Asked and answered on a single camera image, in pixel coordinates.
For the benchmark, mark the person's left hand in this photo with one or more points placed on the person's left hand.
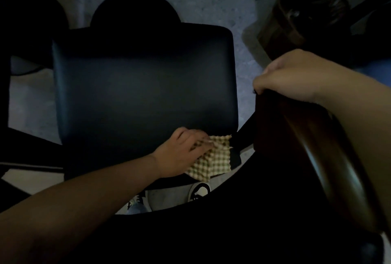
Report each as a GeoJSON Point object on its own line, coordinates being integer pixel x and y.
{"type": "Point", "coordinates": [172, 155]}

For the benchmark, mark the person's right hand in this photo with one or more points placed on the person's right hand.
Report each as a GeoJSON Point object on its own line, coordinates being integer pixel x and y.
{"type": "Point", "coordinates": [293, 73]}

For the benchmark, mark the person's left fingers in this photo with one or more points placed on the person's left fingers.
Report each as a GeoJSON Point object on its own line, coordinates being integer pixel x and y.
{"type": "Point", "coordinates": [195, 140]}

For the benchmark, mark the person's right fingers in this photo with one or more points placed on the person's right fingers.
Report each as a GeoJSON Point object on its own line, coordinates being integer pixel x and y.
{"type": "Point", "coordinates": [263, 81]}

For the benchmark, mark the green checkered cloth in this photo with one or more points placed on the green checkered cloth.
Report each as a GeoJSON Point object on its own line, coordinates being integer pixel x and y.
{"type": "Point", "coordinates": [213, 160]}

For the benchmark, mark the black seat wooden back chair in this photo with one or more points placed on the black seat wooden back chair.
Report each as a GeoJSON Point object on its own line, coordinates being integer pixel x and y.
{"type": "Point", "coordinates": [143, 96]}

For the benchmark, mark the person's right forearm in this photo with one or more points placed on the person's right forearm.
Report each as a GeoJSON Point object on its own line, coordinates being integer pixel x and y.
{"type": "Point", "coordinates": [363, 114]}

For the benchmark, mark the person's left forearm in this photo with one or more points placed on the person's left forearm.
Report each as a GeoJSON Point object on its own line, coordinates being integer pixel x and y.
{"type": "Point", "coordinates": [76, 212]}

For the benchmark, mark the black and white right shoe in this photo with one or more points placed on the black and white right shoe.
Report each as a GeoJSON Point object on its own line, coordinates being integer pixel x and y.
{"type": "Point", "coordinates": [200, 191]}

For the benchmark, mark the black and white shoe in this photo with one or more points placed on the black and white shoe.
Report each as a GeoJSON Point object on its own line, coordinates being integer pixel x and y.
{"type": "Point", "coordinates": [139, 202]}
{"type": "Point", "coordinates": [200, 191]}

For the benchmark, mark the dark brown wooden chair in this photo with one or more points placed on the dark brown wooden chair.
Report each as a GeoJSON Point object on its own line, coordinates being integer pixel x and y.
{"type": "Point", "coordinates": [305, 10]}

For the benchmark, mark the black and white left shoe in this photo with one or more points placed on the black and white left shoe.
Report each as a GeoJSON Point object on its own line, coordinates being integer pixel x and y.
{"type": "Point", "coordinates": [139, 202]}

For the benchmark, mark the black metal furniture frame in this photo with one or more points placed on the black metal furniture frame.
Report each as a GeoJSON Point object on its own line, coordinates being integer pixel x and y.
{"type": "Point", "coordinates": [18, 120]}

